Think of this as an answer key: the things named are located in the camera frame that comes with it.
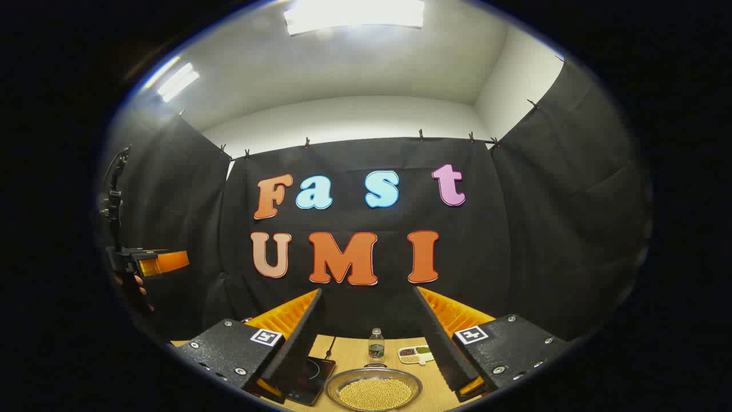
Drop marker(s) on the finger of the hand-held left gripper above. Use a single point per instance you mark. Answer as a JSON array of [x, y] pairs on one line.
[[168, 262]]

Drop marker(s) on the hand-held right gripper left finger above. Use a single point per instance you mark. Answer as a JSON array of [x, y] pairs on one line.
[[297, 343]]

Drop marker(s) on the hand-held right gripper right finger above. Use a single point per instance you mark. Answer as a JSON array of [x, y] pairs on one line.
[[440, 343]]

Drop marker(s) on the black induction cooktop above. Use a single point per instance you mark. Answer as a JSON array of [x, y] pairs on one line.
[[311, 377]]

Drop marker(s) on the white divided bean dish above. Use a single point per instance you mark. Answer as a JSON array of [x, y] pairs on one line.
[[414, 355]]

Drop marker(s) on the clear plastic water bottle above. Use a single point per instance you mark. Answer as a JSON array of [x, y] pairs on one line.
[[376, 346]]

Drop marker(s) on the pile of yellow soybeans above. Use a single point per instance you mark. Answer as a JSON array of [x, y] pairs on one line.
[[374, 395]]

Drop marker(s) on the small ceiling light strip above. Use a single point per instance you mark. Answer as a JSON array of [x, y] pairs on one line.
[[177, 83]]

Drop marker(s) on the black backdrop cloth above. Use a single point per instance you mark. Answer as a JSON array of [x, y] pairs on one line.
[[354, 160]]

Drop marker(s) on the large ceiling light panel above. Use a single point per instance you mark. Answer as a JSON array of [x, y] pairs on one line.
[[354, 14]]

